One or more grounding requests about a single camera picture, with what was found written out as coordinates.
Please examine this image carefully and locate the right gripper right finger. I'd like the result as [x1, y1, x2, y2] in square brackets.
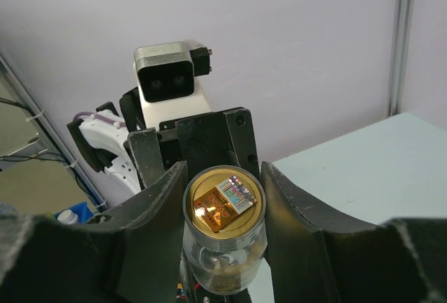
[261, 162, 446, 302]

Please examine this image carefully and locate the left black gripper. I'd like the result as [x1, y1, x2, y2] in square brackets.
[128, 108, 260, 189]

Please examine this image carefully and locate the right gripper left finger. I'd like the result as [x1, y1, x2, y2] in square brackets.
[1, 162, 187, 302]

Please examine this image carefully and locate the clear pill bottle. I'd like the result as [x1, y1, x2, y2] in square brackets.
[182, 165, 268, 295]

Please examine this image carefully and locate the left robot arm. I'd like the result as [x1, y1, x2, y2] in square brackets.
[67, 84, 260, 195]

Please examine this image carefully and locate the blue plastic storage bin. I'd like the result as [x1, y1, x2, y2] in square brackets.
[54, 202, 94, 224]

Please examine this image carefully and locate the white medicine bottle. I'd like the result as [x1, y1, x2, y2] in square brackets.
[57, 209, 79, 225]

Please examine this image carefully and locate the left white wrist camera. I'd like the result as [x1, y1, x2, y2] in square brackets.
[133, 40, 212, 130]

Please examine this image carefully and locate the left aluminium frame post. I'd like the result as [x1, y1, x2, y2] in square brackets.
[1, 57, 107, 211]

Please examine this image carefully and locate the aluminium frame post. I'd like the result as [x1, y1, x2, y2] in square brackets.
[1, 57, 107, 211]
[387, 0, 414, 117]

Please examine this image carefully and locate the right aluminium frame post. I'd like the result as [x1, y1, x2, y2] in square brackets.
[387, 0, 414, 117]

